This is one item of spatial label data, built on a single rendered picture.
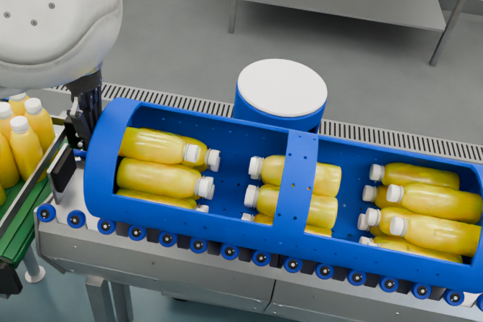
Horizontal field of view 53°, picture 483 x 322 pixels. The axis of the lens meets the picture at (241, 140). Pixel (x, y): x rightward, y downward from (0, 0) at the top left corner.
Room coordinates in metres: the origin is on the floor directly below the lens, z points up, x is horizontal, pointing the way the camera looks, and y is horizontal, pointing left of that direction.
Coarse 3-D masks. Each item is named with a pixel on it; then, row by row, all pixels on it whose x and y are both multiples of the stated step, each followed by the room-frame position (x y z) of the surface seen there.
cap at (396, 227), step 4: (392, 220) 0.66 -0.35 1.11; (396, 220) 0.65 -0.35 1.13; (400, 220) 0.65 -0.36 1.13; (392, 224) 0.65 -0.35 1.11; (396, 224) 0.64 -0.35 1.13; (400, 224) 0.64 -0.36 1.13; (392, 228) 0.64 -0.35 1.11; (396, 228) 0.63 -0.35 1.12; (400, 228) 0.64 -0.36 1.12; (392, 232) 0.63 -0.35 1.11; (396, 232) 0.63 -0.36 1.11; (400, 232) 0.63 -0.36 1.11
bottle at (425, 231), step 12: (420, 216) 0.66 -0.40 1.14; (432, 216) 0.67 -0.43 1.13; (408, 228) 0.64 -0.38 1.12; (420, 228) 0.63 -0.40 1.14; (432, 228) 0.63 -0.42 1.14; (444, 228) 0.63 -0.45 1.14; (456, 228) 0.64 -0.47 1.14; (468, 228) 0.64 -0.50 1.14; (480, 228) 0.65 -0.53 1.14; (408, 240) 0.62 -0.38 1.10; (420, 240) 0.61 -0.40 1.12; (432, 240) 0.61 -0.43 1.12; (444, 240) 0.61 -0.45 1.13; (456, 240) 0.62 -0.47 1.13; (468, 240) 0.62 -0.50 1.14; (456, 252) 0.61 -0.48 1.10; (468, 252) 0.60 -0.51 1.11
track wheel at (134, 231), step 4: (128, 228) 0.64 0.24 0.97; (132, 228) 0.64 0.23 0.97; (136, 228) 0.64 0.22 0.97; (140, 228) 0.64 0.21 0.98; (144, 228) 0.65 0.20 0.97; (128, 232) 0.63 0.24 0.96; (132, 232) 0.64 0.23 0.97; (136, 232) 0.63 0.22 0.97; (140, 232) 0.64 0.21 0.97; (144, 232) 0.64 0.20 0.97; (132, 236) 0.63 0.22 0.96; (136, 236) 0.63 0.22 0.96; (140, 236) 0.63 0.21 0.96; (144, 236) 0.63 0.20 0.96; (136, 240) 0.62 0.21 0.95; (140, 240) 0.63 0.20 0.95
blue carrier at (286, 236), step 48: (96, 144) 0.67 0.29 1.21; (240, 144) 0.86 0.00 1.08; (288, 144) 0.73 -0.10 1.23; (336, 144) 0.83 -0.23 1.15; (96, 192) 0.61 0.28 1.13; (240, 192) 0.79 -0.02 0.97; (288, 192) 0.63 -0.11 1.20; (480, 192) 0.76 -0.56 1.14; (240, 240) 0.58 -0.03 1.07; (288, 240) 0.58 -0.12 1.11; (336, 240) 0.58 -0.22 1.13; (480, 240) 0.58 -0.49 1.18; (480, 288) 0.55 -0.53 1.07
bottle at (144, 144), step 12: (132, 132) 0.75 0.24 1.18; (144, 132) 0.75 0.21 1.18; (156, 132) 0.76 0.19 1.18; (132, 144) 0.72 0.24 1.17; (144, 144) 0.72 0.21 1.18; (156, 144) 0.73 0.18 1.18; (168, 144) 0.73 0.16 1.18; (180, 144) 0.74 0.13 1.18; (132, 156) 0.72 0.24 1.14; (144, 156) 0.71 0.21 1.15; (156, 156) 0.71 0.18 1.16; (168, 156) 0.71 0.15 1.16; (180, 156) 0.72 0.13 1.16
